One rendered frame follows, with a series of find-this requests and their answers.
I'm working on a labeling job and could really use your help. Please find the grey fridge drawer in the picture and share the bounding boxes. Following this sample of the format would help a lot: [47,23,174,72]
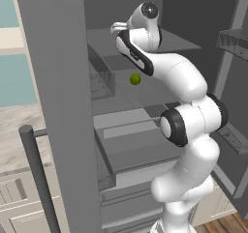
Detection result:
[93,116,184,190]

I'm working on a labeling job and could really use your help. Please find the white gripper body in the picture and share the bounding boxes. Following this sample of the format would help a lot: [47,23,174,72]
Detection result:
[109,20,129,35]

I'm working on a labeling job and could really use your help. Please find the dark grey fridge door handle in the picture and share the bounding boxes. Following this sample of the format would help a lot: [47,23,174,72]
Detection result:
[17,124,63,233]

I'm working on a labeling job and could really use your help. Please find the clear fridge door bin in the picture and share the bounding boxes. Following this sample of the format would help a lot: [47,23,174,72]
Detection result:
[215,123,248,157]
[216,28,248,63]

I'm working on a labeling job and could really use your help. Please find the cream cupboard run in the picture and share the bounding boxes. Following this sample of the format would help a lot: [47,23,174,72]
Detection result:
[0,161,71,233]
[192,178,238,227]

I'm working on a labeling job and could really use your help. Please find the grey fridge door with bins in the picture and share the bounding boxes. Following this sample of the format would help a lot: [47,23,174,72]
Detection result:
[208,0,248,219]

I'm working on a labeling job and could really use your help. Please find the grey fridge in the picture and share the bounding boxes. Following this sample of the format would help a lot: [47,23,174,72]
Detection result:
[63,0,248,233]

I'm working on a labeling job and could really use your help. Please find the grey fridge shelf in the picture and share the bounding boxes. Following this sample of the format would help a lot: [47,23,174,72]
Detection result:
[86,27,202,55]

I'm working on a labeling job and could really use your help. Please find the green round fruit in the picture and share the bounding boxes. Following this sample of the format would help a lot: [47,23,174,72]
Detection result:
[129,73,141,86]

